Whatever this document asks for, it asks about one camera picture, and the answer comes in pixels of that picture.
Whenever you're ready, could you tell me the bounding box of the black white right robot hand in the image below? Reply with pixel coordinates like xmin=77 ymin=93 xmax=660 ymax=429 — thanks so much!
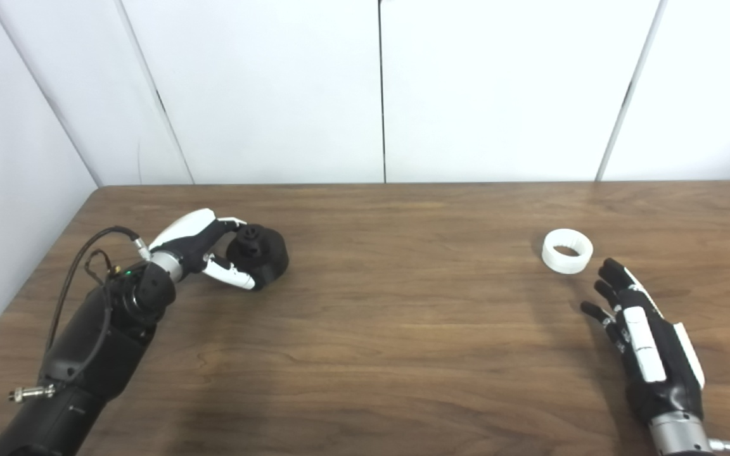
xmin=580 ymin=257 xmax=706 ymax=425

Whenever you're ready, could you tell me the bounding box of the white toothed plastic ring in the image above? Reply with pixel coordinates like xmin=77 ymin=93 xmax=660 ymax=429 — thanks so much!
xmin=541 ymin=229 xmax=594 ymax=275

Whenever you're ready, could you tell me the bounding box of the round black plastic part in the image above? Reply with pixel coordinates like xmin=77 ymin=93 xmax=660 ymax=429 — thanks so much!
xmin=226 ymin=224 xmax=290 ymax=292

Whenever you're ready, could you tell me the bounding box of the thin wire with yellow plug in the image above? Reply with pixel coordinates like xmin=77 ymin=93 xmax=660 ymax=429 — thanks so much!
xmin=84 ymin=249 xmax=120 ymax=286

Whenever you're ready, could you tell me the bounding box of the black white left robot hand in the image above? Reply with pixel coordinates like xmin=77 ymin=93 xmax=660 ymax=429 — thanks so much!
xmin=148 ymin=208 xmax=258 ymax=292

